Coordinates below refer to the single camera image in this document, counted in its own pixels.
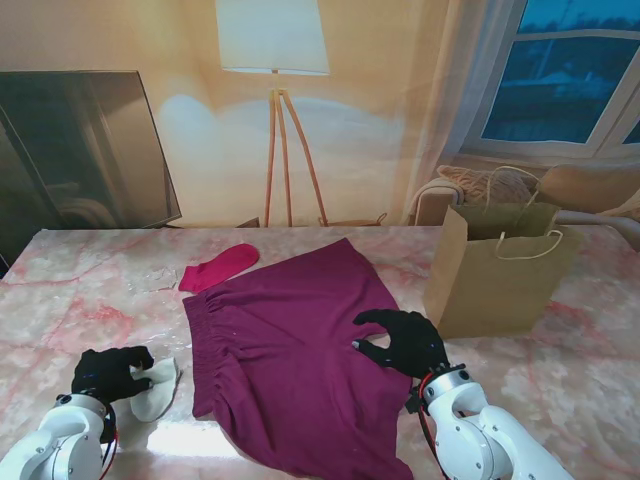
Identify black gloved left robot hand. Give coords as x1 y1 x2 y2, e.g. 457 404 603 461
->
71 345 155 403

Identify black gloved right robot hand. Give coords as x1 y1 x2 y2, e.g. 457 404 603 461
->
352 308 450 380

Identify white sock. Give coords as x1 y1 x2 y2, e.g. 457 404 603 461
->
129 355 182 424

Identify magenta purple shorts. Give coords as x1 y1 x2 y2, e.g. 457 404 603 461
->
182 238 415 480

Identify red pink sock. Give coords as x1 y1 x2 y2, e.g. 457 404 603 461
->
178 243 260 294

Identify kraft paper bag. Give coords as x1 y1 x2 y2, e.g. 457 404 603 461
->
423 167 584 339

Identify beige knitted cushion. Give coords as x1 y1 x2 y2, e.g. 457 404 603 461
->
437 164 536 207

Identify dark flat screen television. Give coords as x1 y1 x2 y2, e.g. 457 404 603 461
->
0 70 182 231

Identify beige armchair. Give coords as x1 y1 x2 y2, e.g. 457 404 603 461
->
407 163 640 236

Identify sheer cream curtain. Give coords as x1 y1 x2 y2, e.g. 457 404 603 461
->
399 0 526 226

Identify white framed window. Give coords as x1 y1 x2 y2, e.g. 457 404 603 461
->
459 0 640 161

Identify white shade tripod floor lamp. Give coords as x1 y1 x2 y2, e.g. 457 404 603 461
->
214 0 331 229

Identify left arm red black cables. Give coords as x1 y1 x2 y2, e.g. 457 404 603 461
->
97 404 121 480

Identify arm red black cables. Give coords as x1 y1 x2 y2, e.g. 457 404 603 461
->
97 404 121 480
407 379 451 480

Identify right arm red black cables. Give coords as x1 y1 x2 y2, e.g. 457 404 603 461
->
407 379 451 480

